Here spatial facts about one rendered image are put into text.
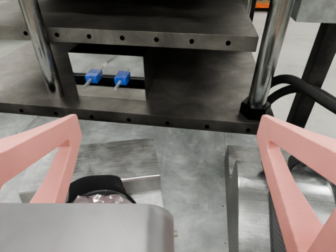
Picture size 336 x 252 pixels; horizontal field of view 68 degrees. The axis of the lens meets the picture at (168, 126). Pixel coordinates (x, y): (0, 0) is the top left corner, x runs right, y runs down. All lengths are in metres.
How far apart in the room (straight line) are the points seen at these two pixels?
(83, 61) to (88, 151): 0.47
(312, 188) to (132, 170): 0.33
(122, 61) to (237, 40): 0.38
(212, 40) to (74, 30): 0.46
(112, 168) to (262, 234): 0.29
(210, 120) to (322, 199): 0.47
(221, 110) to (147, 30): 0.37
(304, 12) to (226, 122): 0.41
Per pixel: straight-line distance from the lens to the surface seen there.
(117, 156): 0.54
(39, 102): 1.06
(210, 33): 0.85
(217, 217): 0.58
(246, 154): 0.64
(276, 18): 0.77
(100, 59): 0.93
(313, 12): 0.94
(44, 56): 0.98
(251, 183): 0.47
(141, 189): 0.51
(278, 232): 0.47
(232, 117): 0.88
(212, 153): 0.71
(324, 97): 0.82
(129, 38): 0.88
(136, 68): 0.90
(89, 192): 0.54
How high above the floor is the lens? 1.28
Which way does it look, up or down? 37 degrees down
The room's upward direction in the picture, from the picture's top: straight up
